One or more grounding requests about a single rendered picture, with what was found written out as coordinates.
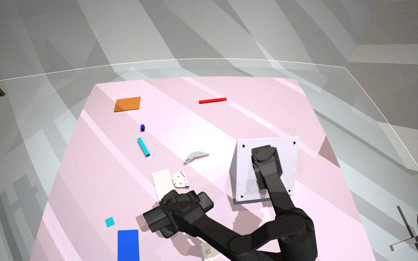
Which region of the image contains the cyan rectangular bar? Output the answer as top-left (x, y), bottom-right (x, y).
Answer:
top-left (137, 138), bottom-right (150, 157)

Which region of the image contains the small cyan flat square plate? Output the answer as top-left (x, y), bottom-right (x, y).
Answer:
top-left (105, 217), bottom-right (114, 227)

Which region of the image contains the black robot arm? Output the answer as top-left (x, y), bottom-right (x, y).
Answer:
top-left (143, 145), bottom-right (318, 261)

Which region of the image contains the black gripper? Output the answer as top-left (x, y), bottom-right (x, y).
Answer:
top-left (159, 192), bottom-right (214, 239)

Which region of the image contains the blue flat plate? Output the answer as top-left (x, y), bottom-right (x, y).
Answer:
top-left (118, 230), bottom-right (139, 261)

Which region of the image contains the orange flat plate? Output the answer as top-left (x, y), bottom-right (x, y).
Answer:
top-left (114, 97), bottom-right (141, 112)

